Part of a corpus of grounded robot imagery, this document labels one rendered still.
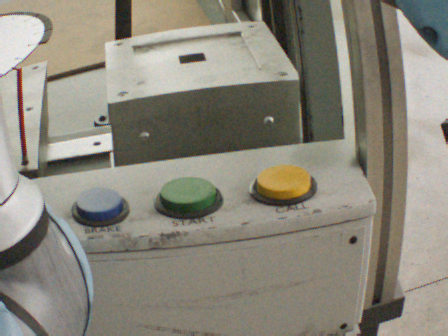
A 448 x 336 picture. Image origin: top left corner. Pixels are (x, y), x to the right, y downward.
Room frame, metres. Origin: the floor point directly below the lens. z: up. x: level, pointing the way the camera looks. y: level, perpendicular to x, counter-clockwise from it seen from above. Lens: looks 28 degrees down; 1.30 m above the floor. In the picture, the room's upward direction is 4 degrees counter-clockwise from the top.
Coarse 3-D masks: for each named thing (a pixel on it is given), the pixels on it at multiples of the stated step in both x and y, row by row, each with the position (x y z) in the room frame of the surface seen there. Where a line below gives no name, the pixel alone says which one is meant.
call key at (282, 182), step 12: (276, 168) 0.74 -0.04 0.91; (288, 168) 0.74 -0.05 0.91; (300, 168) 0.74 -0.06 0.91; (264, 180) 0.72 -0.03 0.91; (276, 180) 0.72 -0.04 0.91; (288, 180) 0.72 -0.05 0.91; (300, 180) 0.72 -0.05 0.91; (264, 192) 0.71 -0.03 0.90; (276, 192) 0.71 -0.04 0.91; (288, 192) 0.71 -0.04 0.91; (300, 192) 0.71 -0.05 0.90
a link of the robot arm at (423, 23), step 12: (384, 0) 0.35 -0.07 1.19; (396, 0) 0.33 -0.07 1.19; (408, 0) 0.31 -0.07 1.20; (420, 0) 0.31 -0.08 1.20; (432, 0) 0.31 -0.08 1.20; (444, 0) 0.31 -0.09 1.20; (408, 12) 0.32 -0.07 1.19; (420, 12) 0.31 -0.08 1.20; (432, 12) 0.31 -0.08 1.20; (444, 12) 0.31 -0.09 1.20; (420, 24) 0.31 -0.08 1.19; (432, 24) 0.31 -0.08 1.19; (444, 24) 0.31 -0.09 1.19; (432, 36) 0.32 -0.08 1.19; (444, 36) 0.31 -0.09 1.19; (432, 48) 0.32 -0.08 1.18; (444, 48) 0.31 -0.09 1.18
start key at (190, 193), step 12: (180, 180) 0.73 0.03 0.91; (192, 180) 0.73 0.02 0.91; (204, 180) 0.73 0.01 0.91; (168, 192) 0.72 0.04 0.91; (180, 192) 0.71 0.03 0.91; (192, 192) 0.71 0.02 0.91; (204, 192) 0.71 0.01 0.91; (168, 204) 0.70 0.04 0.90; (180, 204) 0.70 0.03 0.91; (192, 204) 0.70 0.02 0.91; (204, 204) 0.70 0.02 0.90
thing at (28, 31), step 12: (0, 24) 1.13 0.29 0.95; (12, 24) 1.11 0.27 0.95; (24, 24) 1.09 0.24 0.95; (36, 24) 1.08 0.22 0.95; (0, 36) 1.07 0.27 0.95; (12, 36) 1.05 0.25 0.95; (24, 36) 1.04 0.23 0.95; (36, 36) 1.03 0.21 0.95; (0, 48) 1.02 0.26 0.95; (12, 48) 1.00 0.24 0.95; (24, 48) 0.99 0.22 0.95; (0, 60) 0.97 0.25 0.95; (12, 60) 0.96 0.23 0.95; (0, 72) 0.93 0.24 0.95
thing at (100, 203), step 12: (84, 192) 0.72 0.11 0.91; (96, 192) 0.72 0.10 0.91; (108, 192) 0.72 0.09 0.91; (84, 204) 0.70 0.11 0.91; (96, 204) 0.70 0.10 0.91; (108, 204) 0.70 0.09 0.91; (120, 204) 0.70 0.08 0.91; (84, 216) 0.69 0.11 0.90; (96, 216) 0.69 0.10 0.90; (108, 216) 0.69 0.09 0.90
